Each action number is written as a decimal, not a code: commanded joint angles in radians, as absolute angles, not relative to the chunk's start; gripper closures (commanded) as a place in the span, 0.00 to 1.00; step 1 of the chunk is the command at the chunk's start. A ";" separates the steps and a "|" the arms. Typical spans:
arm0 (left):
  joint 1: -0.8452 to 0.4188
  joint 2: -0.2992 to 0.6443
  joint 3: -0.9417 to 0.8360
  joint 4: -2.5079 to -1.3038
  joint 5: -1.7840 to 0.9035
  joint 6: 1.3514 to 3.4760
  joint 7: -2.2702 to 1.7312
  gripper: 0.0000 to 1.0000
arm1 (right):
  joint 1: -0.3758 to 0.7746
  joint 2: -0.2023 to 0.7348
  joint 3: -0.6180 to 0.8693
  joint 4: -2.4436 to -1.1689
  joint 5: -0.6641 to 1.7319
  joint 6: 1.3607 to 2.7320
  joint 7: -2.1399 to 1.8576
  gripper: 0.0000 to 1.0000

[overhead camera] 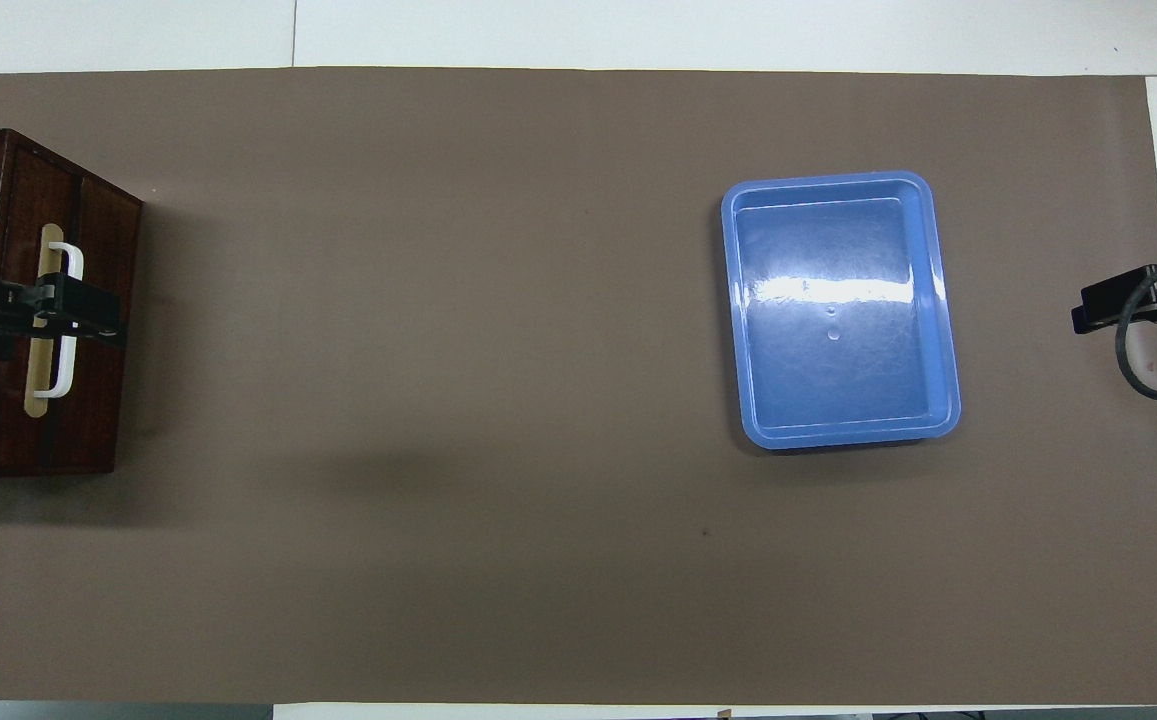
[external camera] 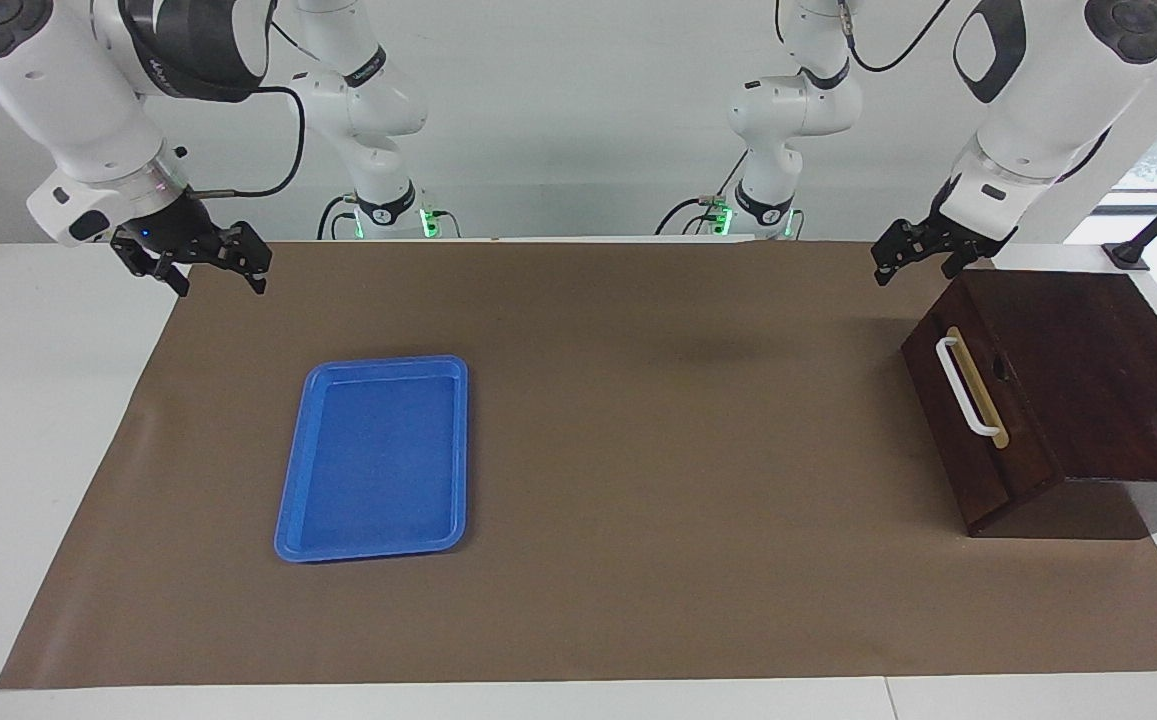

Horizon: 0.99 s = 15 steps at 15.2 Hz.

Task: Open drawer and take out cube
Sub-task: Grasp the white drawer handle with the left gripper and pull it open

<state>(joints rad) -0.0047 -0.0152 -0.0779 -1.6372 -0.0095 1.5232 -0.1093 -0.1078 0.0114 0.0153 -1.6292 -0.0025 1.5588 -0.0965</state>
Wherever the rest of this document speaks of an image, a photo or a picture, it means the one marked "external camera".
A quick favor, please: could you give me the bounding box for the blue plastic tray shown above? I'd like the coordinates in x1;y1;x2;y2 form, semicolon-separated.
274;355;469;564

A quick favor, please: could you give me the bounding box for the black right arm gripper cable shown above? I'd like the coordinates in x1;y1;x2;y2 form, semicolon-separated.
188;85;307;199

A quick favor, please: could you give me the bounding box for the wooden drawer with dark face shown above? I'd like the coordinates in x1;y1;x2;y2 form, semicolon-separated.
901;272;1065;538

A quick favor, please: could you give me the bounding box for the black left arm gripper cable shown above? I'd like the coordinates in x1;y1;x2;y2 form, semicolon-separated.
835;0;954;74

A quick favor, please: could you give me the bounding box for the black right arm base cable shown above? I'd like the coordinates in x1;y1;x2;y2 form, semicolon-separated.
317;194;361;242

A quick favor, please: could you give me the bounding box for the white drawer handle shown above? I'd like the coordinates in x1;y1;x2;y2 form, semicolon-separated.
935;336;1001;438

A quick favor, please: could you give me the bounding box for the black arm base cable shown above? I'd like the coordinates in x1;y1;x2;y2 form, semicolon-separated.
655;150;747;237
317;194;361;242

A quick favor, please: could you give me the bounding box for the dark wooden drawer cabinet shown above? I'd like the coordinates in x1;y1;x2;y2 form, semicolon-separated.
901;268;1157;541

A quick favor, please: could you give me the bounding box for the black left arm base cable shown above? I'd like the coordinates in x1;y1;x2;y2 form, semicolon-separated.
655;150;747;237

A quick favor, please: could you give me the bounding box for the brown paper table mat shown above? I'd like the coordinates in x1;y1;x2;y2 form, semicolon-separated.
0;240;1157;691

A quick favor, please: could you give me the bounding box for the black arm gripper cable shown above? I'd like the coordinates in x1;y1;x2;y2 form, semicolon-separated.
835;0;954;74
188;85;307;199

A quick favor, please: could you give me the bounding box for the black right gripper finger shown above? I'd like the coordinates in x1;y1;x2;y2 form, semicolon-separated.
220;221;273;296
109;238;191;299

